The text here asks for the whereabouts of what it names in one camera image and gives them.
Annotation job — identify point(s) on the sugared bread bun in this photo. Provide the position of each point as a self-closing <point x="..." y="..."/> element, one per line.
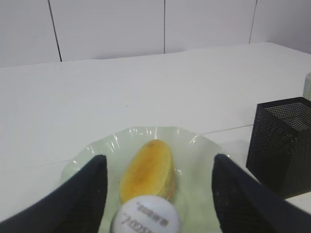
<point x="150" y="172"/>

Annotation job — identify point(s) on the brown Nescafe coffee bottle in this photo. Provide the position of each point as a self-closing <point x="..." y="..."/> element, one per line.
<point x="146" y="214"/>

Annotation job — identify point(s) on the black mesh pen holder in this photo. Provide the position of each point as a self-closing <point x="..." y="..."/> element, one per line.
<point x="279" y="154"/>

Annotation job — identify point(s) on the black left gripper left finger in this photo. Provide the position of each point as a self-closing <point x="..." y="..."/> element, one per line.
<point x="77" y="206"/>

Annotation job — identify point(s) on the green glass ruffled plate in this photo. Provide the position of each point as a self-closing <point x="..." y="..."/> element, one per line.
<point x="193" y="157"/>

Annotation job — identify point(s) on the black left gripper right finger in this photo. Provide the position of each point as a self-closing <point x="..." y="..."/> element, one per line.
<point x="243" y="205"/>

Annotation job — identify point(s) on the green plastic woven basket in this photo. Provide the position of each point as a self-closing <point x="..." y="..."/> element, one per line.
<point x="307" y="87"/>

